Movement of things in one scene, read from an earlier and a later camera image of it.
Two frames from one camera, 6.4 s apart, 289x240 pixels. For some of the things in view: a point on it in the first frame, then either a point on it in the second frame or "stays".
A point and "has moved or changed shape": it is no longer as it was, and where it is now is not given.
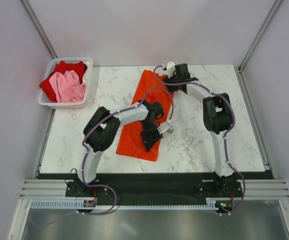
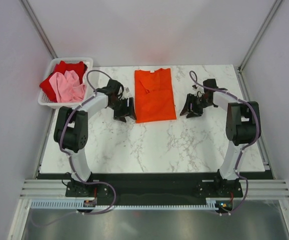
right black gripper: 169,89 to 195,112
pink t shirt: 66,87 stays
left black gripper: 149,141 to 127,111
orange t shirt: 152,88 has moved or changed shape
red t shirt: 62,67 stays
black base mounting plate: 155,188 stays
